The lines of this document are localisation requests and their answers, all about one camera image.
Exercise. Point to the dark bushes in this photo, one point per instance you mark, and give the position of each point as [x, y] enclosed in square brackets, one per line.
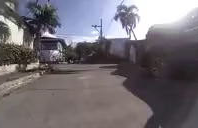
[87, 53]

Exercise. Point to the utility pole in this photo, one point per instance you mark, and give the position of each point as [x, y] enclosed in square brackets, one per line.
[100, 30]

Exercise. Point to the grey concrete road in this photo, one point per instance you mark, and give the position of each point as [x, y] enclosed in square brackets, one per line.
[77, 96]

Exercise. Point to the white van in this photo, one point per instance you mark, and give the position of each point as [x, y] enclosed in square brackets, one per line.
[50, 50]

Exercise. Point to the palm tree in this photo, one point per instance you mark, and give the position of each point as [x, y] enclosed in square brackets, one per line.
[128, 16]
[44, 18]

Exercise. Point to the green hedge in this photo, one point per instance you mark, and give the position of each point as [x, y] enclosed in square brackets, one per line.
[12, 54]

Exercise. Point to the pale stone kerb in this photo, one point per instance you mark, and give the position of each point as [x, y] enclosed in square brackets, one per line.
[10, 85]

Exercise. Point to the white building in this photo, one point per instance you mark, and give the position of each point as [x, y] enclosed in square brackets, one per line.
[12, 31]

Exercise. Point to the long grey wall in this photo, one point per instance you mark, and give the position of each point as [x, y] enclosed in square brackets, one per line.
[120, 48]

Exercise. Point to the low white wall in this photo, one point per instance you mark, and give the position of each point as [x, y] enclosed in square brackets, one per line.
[3, 69]

